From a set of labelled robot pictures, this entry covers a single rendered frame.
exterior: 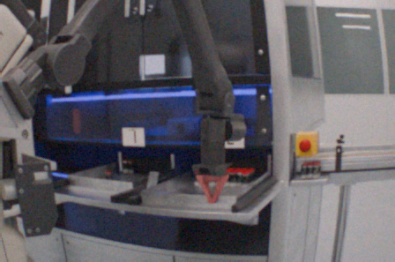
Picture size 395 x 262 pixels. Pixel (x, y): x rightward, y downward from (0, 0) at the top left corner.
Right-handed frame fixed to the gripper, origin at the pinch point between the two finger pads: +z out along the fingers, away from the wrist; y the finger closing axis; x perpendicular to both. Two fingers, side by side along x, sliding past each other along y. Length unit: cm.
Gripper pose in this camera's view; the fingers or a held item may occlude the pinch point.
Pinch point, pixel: (212, 200)
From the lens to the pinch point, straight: 124.1
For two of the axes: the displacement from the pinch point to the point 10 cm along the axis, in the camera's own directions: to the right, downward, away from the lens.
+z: 0.0, 10.0, -0.3
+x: -9.2, 0.1, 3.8
